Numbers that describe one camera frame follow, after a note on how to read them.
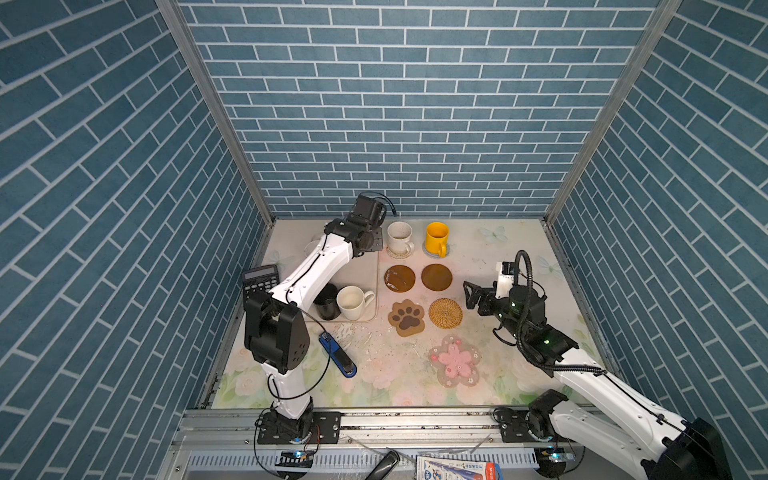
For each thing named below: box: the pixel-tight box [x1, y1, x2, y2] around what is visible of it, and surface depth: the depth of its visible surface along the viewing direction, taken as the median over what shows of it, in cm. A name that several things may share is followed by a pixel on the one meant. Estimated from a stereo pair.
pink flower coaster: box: [428, 334, 482, 389], surface depth 86 cm
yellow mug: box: [425, 221, 449, 258], surface depth 107 cm
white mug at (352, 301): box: [337, 285, 375, 321], surface depth 91 cm
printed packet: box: [416, 456, 503, 480], surface depth 69 cm
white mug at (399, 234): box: [387, 221, 415, 254], surface depth 107 cm
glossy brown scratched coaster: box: [384, 264, 416, 293], surface depth 104 cm
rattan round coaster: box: [428, 298, 463, 329], surface depth 96 cm
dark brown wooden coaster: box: [421, 263, 453, 291], surface depth 105 cm
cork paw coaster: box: [387, 299, 425, 336], surface depth 95 cm
